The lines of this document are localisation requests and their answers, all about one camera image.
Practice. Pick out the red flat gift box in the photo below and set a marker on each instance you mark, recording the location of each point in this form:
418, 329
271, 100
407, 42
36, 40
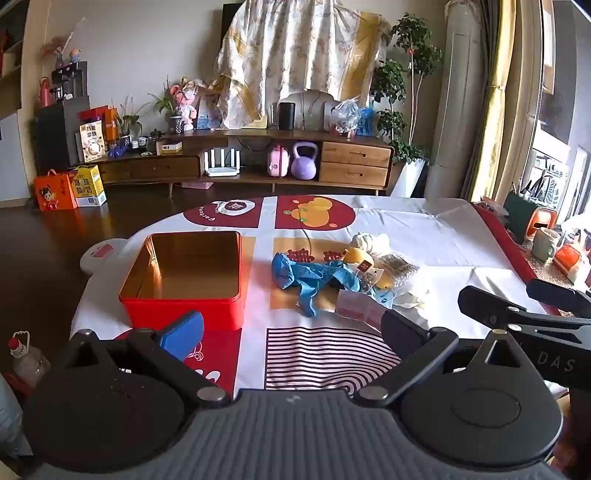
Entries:
92, 114

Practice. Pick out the red tin box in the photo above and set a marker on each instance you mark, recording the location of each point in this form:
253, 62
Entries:
184, 309

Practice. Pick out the plastic oil bottle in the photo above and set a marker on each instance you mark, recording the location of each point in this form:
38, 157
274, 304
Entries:
30, 364

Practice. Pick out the orange white appliance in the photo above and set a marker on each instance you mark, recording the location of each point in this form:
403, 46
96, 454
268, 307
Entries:
545, 221

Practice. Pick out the yellow carton box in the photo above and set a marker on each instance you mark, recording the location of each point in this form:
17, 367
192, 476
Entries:
90, 184

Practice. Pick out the wall shelf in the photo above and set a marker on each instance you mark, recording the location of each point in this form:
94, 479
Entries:
11, 69

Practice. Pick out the purple kettlebell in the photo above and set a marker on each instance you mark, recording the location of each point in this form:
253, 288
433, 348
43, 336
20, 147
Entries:
304, 166

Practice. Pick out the orange white packet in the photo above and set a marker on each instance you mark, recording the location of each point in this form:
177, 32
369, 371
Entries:
572, 263

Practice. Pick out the light wooden drawer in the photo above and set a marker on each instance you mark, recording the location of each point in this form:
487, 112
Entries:
353, 174
355, 154

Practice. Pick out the patterned cover cloth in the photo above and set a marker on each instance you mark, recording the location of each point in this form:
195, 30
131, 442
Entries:
295, 46

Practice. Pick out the black speaker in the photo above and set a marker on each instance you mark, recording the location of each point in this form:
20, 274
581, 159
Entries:
286, 116

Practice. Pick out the orange tall box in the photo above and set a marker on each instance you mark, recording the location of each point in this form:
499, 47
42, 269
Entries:
111, 124

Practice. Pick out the blue rubber glove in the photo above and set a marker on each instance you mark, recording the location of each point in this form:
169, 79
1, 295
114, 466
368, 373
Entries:
295, 272

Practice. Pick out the pink packet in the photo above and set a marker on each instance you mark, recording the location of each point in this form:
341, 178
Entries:
355, 307

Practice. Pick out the printed tablecloth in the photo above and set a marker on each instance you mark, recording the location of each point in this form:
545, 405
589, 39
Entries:
438, 240

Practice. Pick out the black television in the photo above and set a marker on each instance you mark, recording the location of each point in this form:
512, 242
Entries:
231, 21

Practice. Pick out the orange cartoon gift box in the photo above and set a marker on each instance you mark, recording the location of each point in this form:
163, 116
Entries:
55, 191

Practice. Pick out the green mug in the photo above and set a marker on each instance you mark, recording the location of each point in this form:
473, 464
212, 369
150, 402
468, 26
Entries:
544, 244

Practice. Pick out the wooden TV cabinet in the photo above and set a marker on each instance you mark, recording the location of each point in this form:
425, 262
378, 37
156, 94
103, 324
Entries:
249, 138

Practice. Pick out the patterned mesh pouch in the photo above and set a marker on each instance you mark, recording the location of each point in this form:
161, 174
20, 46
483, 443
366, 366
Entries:
397, 272

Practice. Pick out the clear plastic bag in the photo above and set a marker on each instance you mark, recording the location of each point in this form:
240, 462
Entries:
345, 115

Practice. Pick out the blue picture book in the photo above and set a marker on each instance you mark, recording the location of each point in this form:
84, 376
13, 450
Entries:
208, 110

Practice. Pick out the dark wooden drawer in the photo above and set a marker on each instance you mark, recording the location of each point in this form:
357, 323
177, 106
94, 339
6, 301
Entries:
147, 168

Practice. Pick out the pink toy case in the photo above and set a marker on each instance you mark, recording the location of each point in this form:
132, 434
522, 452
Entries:
278, 161

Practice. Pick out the small white box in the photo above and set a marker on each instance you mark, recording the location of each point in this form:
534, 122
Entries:
169, 147

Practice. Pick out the white router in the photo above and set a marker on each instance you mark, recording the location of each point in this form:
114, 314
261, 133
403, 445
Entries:
223, 170

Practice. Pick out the potted plant white pot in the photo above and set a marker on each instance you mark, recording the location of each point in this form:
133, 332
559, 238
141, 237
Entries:
125, 124

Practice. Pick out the pink tray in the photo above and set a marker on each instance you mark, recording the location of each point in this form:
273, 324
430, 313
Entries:
197, 185

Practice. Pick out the potted plant dark pot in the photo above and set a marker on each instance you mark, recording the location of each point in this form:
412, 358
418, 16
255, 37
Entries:
175, 123

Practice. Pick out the black cabinet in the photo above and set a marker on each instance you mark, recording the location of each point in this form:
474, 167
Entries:
57, 134

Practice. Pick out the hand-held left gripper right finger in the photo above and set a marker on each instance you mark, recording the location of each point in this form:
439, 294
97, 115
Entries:
397, 330

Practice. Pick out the white cloth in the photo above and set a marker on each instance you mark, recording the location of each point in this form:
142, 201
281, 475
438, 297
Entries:
408, 299

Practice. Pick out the cream knitted cloth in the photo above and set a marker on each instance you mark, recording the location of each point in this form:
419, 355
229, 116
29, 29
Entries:
369, 242

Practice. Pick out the clear glass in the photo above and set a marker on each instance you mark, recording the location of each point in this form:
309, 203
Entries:
274, 116

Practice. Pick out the yellow white snack box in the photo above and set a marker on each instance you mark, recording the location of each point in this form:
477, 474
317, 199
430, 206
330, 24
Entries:
92, 143

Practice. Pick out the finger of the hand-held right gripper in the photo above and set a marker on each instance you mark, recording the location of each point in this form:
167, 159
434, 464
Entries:
558, 295
489, 307

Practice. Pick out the pink plush doll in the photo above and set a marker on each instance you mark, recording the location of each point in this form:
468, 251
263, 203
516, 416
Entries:
187, 108

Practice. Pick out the black coffee machine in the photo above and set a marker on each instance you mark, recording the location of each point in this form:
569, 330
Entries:
69, 81

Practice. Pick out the blue toy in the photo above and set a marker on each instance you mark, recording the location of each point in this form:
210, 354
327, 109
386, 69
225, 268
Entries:
119, 148

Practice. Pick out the yellow curtain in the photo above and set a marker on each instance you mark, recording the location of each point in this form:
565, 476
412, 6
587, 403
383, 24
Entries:
501, 92

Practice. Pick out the dark green bag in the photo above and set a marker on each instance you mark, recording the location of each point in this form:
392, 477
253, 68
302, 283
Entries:
517, 217

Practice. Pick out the small black teapot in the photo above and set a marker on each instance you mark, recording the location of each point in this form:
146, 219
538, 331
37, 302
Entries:
154, 135

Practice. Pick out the yellow rubber duck toy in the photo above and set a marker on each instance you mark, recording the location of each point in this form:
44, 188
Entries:
355, 255

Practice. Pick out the tall green potted plant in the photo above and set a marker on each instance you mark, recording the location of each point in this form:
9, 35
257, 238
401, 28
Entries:
415, 46

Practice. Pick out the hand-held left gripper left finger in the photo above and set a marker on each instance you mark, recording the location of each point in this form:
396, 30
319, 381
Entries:
182, 334

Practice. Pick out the tall grey cylinder unit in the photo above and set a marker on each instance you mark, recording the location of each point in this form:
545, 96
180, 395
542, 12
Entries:
455, 115

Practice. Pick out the white planter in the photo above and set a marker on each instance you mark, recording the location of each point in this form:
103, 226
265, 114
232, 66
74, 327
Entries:
408, 177

